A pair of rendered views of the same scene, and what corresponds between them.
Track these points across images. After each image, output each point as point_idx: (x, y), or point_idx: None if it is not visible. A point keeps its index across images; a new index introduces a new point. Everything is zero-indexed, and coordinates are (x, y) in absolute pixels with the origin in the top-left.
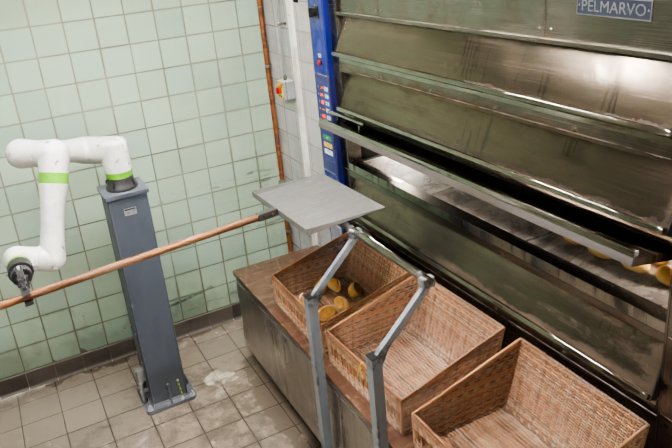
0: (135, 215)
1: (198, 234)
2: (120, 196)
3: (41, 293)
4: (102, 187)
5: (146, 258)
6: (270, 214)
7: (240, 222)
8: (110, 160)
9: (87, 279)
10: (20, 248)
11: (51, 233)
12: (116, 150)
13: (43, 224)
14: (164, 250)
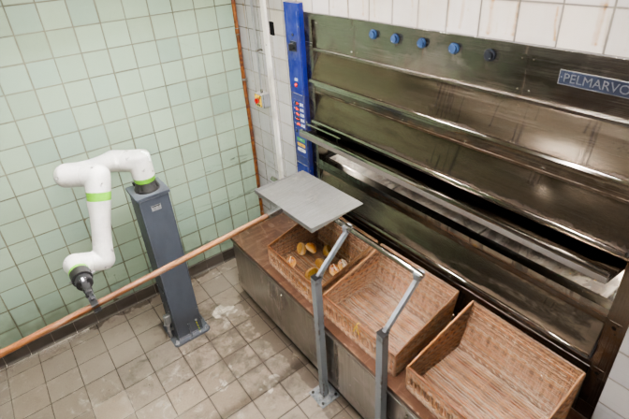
0: (160, 209)
1: (225, 235)
2: (148, 197)
3: (107, 300)
4: (130, 188)
5: (187, 259)
6: (276, 212)
7: (255, 222)
8: (138, 170)
9: (142, 283)
10: (78, 256)
11: (102, 241)
12: (142, 162)
13: (95, 234)
14: (200, 252)
